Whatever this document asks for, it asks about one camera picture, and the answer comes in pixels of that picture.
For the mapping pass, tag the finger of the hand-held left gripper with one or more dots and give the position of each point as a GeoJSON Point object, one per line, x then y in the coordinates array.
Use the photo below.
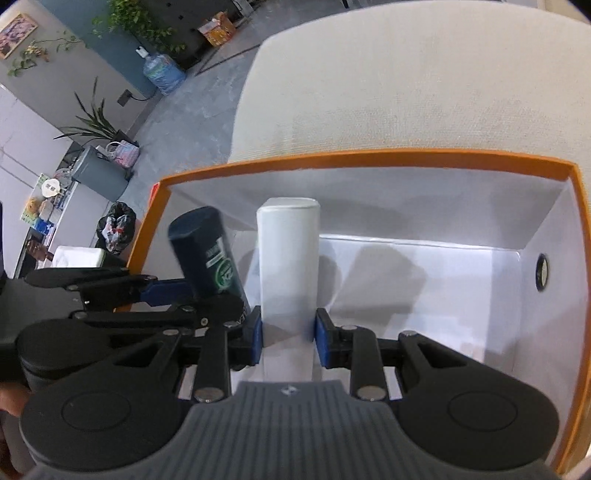
{"type": "Point", "coordinates": [166, 293]}
{"type": "Point", "coordinates": [212, 310]}

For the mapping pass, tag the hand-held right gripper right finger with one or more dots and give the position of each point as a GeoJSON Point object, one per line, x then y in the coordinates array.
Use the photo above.
{"type": "Point", "coordinates": [322, 344]}

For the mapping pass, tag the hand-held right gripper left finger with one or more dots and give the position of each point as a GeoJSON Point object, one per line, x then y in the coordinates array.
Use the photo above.
{"type": "Point", "coordinates": [255, 339]}

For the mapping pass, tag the dark green deodorant stick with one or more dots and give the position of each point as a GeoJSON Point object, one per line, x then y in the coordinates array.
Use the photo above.
{"type": "Point", "coordinates": [203, 249]}

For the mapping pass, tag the white cylindrical bottle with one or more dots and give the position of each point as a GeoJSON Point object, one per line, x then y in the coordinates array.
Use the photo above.
{"type": "Point", "coordinates": [288, 258]}

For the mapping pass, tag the orange-rimmed white box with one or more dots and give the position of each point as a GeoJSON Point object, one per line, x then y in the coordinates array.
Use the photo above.
{"type": "Point", "coordinates": [415, 207]}

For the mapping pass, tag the black trash bag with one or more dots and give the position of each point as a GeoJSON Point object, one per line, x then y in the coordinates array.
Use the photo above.
{"type": "Point", "coordinates": [116, 228]}

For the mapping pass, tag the white marbled table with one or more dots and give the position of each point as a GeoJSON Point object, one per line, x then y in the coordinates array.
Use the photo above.
{"type": "Point", "coordinates": [76, 257]}

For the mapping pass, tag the brown figurine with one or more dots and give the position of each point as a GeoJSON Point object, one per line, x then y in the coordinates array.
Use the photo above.
{"type": "Point", "coordinates": [38, 250]}

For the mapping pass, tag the grey cabinet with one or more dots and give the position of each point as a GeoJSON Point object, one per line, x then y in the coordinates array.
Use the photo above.
{"type": "Point", "coordinates": [99, 175]}

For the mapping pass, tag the cluttered white shelf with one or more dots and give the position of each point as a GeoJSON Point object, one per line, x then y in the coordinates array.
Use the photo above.
{"type": "Point", "coordinates": [46, 203]}

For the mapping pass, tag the woven pastel bag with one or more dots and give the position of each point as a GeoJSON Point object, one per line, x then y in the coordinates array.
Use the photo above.
{"type": "Point", "coordinates": [123, 153]}

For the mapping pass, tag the long-leaf potted plant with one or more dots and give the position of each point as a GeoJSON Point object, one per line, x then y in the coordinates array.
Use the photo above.
{"type": "Point", "coordinates": [99, 122]}

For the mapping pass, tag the blue water jug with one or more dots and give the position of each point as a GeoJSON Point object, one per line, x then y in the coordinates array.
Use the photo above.
{"type": "Point", "coordinates": [162, 73]}

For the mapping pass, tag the orange printed carton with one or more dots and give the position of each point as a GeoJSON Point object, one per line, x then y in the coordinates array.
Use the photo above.
{"type": "Point", "coordinates": [217, 28]}

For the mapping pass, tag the beige fabric sofa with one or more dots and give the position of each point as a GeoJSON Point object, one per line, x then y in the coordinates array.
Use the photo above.
{"type": "Point", "coordinates": [392, 83]}

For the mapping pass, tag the hanging leafy plant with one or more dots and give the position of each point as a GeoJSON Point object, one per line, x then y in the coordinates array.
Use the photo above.
{"type": "Point", "coordinates": [138, 21]}

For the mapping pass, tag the trailing vine plant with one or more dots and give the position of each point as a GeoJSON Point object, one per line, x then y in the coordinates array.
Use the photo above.
{"type": "Point", "coordinates": [39, 50]}

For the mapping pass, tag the black cabinet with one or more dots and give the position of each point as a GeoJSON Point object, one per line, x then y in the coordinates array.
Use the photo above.
{"type": "Point", "coordinates": [203, 9]}

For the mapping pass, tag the wall socket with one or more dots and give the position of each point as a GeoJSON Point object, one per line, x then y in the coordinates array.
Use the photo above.
{"type": "Point", "coordinates": [124, 98]}

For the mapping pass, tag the framed wall picture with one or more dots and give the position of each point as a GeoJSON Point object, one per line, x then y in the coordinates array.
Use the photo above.
{"type": "Point", "coordinates": [16, 36]}

